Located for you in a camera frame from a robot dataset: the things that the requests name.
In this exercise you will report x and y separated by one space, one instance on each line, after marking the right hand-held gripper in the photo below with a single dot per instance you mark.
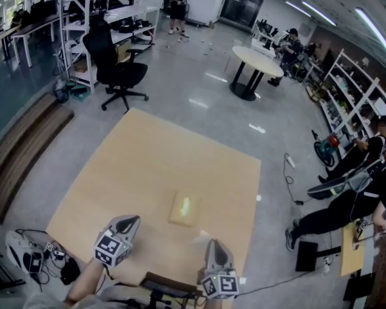
218 283

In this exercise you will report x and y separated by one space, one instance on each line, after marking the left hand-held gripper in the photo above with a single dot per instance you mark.
112 249

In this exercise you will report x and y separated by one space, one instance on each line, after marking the person's right forearm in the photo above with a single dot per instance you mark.
214 304

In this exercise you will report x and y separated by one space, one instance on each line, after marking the person's left forearm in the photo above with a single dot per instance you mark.
85 283

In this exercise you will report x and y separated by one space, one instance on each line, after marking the tan tissue box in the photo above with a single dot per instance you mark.
177 216

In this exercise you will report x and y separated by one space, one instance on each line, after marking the black chest-mounted device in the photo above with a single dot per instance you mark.
167 285

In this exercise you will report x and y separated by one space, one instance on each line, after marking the black bag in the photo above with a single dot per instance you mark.
70 271

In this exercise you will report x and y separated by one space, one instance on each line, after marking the white power strip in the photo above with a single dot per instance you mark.
326 264
290 161

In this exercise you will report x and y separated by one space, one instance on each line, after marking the white backpack device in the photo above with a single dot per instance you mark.
17 249

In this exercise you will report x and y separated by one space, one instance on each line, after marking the wooden step platform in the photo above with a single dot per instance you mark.
22 150

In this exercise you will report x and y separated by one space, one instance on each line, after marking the small wooden side table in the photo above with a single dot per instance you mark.
352 259

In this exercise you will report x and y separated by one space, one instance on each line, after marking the black metal stand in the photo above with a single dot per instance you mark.
0 278

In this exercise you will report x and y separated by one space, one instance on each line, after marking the green flat box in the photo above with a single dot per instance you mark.
78 94

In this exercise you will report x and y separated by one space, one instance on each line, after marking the black floor case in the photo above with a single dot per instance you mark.
360 286

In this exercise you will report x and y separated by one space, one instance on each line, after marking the black mesh waste bin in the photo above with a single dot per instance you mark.
61 93

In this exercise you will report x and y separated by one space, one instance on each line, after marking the green balance bike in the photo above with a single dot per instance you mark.
323 153

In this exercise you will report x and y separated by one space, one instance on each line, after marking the black office chair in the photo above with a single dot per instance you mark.
115 72

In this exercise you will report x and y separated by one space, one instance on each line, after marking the round white table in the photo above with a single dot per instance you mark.
257 61

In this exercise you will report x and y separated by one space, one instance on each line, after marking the tall white shelf rack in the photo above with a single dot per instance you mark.
80 27

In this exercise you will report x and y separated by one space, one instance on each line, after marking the white cross-braced shelf rack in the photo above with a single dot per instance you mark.
354 105

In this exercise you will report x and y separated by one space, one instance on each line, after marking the dark-topped white-legged desk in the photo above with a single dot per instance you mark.
35 27

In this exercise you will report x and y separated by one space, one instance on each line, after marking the long light-topped desk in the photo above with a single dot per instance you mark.
0 37

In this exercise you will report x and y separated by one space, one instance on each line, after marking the black double door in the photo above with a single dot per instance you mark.
242 5

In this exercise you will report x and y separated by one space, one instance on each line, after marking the black stand base plate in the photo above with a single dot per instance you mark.
306 256

